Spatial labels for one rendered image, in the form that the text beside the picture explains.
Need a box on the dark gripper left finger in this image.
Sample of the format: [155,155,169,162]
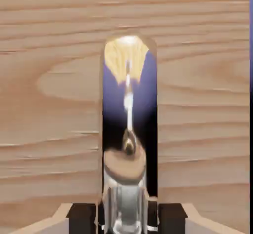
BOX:
[8,202,103,234]

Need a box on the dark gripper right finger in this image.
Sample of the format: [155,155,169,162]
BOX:
[157,202,245,234]

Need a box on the light wood cabinet door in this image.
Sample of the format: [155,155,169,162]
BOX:
[0,0,251,234]

